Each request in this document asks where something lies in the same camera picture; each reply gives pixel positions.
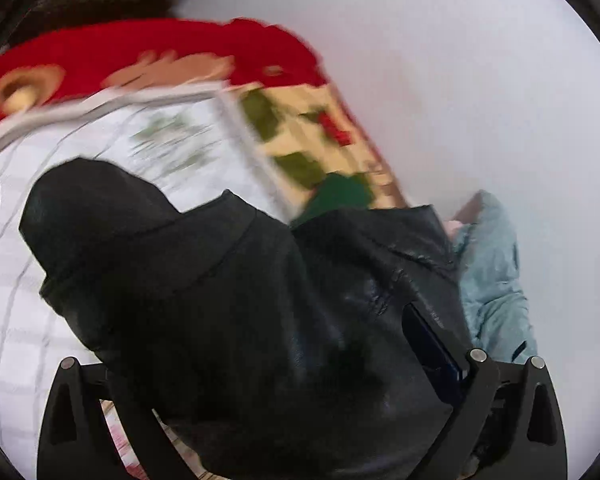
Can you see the white floral quilted mat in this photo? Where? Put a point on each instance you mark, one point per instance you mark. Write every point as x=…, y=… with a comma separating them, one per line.
x=80, y=140

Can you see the red floral blanket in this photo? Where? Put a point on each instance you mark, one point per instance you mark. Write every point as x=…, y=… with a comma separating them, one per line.
x=130, y=47

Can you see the black leather jacket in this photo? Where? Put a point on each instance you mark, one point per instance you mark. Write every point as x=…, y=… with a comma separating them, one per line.
x=260, y=310

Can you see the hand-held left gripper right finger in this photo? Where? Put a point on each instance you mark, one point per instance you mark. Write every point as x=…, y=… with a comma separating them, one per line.
x=432, y=347

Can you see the light blue quilt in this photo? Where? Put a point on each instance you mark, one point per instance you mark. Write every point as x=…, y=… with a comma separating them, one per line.
x=492, y=285

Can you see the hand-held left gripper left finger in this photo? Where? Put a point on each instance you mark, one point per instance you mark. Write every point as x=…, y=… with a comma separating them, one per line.
x=60, y=377

